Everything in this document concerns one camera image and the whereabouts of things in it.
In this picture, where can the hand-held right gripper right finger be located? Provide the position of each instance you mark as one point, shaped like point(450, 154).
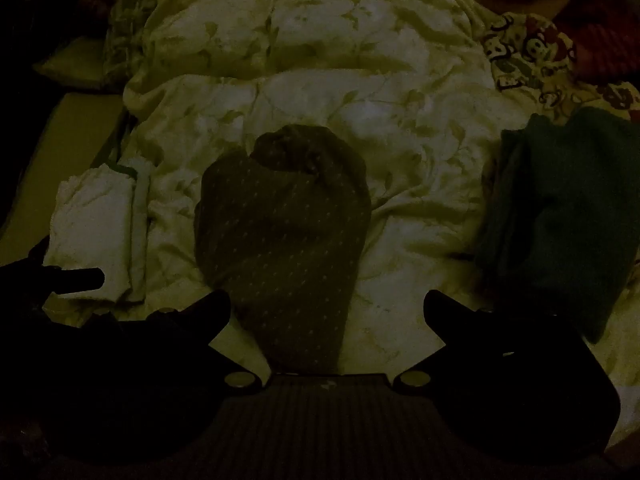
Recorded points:
point(434, 305)

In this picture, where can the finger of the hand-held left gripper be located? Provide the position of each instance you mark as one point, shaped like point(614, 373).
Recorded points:
point(82, 280)

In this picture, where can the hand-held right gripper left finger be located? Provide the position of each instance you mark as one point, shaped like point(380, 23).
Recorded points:
point(218, 304)

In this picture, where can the dark dotted small garment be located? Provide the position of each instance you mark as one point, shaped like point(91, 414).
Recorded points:
point(280, 240)

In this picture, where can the dark green folded clothes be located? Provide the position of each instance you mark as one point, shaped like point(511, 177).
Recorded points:
point(570, 210)

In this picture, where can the white folded cloth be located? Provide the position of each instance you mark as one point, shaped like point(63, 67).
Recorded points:
point(92, 220)

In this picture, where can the yellow-green bed sheet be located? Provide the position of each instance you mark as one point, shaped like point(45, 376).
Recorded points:
point(60, 150)

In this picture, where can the plain yellow-green pillow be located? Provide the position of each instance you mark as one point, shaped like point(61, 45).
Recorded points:
point(75, 62)

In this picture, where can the white leaf-print quilt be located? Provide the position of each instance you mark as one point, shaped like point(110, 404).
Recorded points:
point(320, 65)

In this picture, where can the cartoon printed blanket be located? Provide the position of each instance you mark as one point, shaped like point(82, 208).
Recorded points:
point(530, 60)

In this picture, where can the dark round object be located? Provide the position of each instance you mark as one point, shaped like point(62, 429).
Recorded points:
point(99, 1)

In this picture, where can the red cloth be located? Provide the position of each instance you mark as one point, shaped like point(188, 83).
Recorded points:
point(600, 30)

